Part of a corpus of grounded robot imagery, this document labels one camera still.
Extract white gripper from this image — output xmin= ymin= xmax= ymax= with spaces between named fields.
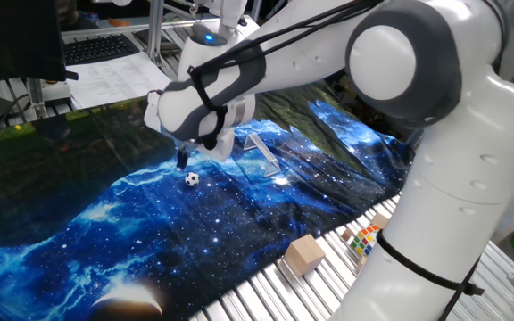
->
xmin=143 ymin=90 xmax=236 ymax=172

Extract white mini soccer goal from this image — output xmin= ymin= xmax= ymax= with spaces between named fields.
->
xmin=242 ymin=132 xmax=282 ymax=178

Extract galaxy print cloth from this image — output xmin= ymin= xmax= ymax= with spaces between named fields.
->
xmin=0 ymin=79 xmax=419 ymax=321

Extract white paper sheets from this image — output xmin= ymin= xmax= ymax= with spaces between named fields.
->
xmin=66 ymin=52 xmax=172 ymax=111

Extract black phone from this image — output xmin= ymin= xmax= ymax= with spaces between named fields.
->
xmin=134 ymin=29 xmax=181 ymax=58

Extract black keyboard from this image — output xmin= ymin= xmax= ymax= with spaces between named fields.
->
xmin=62 ymin=33 xmax=141 ymax=67

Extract large wooden cube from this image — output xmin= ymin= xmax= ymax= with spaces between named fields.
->
xmin=283 ymin=234 xmax=327 ymax=277

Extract Rubik's cube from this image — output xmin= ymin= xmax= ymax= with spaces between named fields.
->
xmin=349 ymin=224 xmax=381 ymax=258

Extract medium wooden block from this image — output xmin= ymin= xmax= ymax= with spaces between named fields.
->
xmin=369 ymin=212 xmax=391 ymax=231

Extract black monitor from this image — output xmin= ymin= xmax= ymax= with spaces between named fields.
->
xmin=0 ymin=0 xmax=79 ymax=86

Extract aluminium frame post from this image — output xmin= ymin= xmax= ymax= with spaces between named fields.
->
xmin=147 ymin=0 xmax=165 ymax=66

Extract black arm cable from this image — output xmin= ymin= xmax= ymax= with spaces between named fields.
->
xmin=187 ymin=0 xmax=508 ymax=321

